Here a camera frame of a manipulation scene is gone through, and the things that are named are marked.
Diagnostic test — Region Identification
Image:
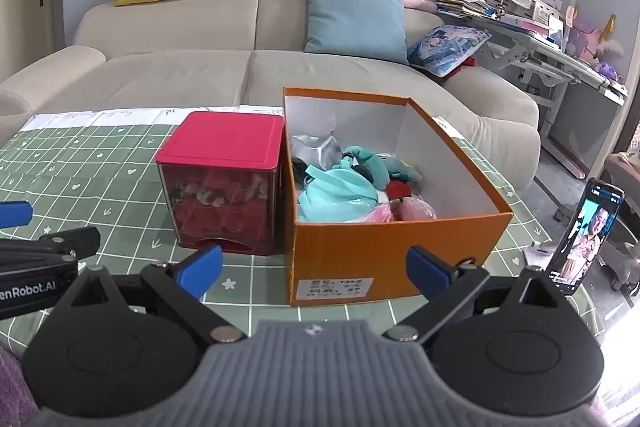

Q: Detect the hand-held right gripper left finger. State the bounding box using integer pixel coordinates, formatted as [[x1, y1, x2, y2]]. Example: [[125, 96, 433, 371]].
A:
[[50, 244, 248, 343]]

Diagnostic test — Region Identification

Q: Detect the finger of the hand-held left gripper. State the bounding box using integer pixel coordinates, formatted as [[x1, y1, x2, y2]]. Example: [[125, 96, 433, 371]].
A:
[[0, 202, 33, 228], [0, 227, 101, 265]]

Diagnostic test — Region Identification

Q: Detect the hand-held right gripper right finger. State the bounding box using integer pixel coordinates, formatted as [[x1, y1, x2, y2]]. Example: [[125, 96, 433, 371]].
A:
[[382, 246, 591, 342]]

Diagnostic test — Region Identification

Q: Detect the orange cardboard box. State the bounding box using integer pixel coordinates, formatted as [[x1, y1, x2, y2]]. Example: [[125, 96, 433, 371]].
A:
[[282, 88, 515, 307]]

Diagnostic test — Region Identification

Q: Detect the pink plush toy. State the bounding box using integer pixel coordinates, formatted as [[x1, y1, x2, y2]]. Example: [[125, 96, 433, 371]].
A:
[[397, 197, 437, 222]]

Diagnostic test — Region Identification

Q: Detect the pink mesh pouch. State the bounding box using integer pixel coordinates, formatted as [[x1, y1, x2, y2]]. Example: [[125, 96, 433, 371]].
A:
[[361, 202, 401, 223]]

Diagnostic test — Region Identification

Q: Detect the teal cloth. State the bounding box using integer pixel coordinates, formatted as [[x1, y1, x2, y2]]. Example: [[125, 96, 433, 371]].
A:
[[298, 162, 383, 224]]

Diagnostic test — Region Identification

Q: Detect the teal plush toy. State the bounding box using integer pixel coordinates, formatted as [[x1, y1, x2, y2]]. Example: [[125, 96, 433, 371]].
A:
[[342, 146, 391, 190]]

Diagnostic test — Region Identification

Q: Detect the silver grey cloth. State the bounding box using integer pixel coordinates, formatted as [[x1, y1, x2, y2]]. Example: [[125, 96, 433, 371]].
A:
[[291, 132, 346, 172]]

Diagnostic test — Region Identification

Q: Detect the green checkered tablecloth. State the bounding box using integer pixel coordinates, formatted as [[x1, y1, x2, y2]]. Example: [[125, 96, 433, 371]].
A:
[[0, 106, 601, 408]]

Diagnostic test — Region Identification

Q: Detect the purple fuzzy cloth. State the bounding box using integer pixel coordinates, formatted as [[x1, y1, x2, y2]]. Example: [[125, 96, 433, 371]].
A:
[[0, 342, 41, 427]]

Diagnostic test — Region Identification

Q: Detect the red lidded storage box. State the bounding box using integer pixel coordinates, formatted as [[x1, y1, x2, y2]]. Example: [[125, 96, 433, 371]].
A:
[[155, 111, 286, 255]]

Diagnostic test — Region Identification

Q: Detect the smartphone with lit screen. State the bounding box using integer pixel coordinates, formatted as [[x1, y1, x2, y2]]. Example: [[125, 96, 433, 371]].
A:
[[545, 178, 626, 296]]

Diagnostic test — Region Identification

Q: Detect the beige sofa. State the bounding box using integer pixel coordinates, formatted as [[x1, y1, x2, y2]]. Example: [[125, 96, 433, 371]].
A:
[[0, 0, 541, 192]]

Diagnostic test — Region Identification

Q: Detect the cream door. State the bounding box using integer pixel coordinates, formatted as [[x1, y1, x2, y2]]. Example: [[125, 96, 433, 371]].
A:
[[0, 0, 68, 80]]

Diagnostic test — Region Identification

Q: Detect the white study desk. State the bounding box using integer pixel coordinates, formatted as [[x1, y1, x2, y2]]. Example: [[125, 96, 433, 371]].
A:
[[435, 0, 631, 180]]

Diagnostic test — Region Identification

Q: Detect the blue printed pillow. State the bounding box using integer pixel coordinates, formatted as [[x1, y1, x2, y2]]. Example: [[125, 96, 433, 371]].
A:
[[407, 25, 492, 78]]

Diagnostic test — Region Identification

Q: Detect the light blue pillow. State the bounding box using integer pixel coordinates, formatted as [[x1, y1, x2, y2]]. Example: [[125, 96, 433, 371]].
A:
[[303, 0, 408, 66]]

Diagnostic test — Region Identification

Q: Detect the stack of papers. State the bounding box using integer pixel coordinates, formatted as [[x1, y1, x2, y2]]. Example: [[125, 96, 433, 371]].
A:
[[435, 0, 488, 18]]

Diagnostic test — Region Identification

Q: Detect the purple plush toy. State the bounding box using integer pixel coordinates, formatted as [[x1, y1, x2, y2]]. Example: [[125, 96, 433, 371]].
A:
[[567, 19, 626, 75]]

